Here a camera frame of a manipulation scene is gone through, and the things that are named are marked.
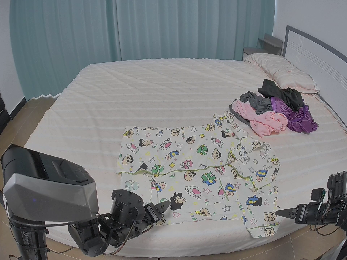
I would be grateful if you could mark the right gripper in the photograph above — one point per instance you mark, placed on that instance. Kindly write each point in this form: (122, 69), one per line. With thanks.
(309, 214)

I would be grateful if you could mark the pile of clothes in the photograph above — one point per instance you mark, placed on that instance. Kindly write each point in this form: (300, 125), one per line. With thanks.
(268, 120)

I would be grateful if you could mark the bed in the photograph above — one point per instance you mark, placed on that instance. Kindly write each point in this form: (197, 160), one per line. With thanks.
(135, 91)

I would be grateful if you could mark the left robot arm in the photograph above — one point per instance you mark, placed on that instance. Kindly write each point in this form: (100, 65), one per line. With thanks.
(48, 194)

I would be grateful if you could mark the white printed pyjama top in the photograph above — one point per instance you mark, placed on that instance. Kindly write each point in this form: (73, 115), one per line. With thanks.
(189, 156)

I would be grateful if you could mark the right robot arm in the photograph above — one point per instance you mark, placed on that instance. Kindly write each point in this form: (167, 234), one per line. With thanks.
(337, 183)

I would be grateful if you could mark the blue-green curtain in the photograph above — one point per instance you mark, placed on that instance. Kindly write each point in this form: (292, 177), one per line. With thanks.
(162, 23)

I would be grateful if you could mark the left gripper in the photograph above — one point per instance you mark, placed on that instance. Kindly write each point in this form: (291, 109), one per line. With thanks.
(153, 213)

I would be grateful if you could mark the grey bedside table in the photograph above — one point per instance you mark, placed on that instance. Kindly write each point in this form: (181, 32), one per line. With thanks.
(267, 41)

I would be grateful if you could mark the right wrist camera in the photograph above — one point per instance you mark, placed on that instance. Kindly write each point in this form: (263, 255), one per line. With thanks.
(317, 194)

